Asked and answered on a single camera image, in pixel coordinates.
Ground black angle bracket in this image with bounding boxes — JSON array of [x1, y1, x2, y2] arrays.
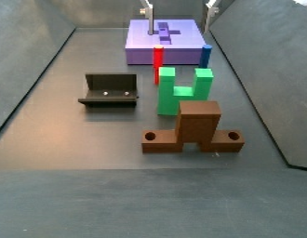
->
[[78, 73, 137, 106]]

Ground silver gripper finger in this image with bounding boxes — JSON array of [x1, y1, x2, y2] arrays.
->
[[205, 0, 220, 30], [140, 0, 153, 35]]

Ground brown T-shaped block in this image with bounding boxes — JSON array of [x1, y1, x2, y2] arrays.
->
[[141, 100, 244, 153]]

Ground green U-shaped block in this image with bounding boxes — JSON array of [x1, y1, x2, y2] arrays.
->
[[157, 67, 213, 115]]

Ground purple board with cross slot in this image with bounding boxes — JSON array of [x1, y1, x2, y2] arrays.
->
[[125, 20, 206, 65]]

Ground red cylindrical peg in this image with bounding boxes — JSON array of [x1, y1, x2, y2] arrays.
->
[[153, 45, 164, 85]]

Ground blue cylindrical peg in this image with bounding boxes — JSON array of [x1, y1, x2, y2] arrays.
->
[[198, 45, 212, 68]]

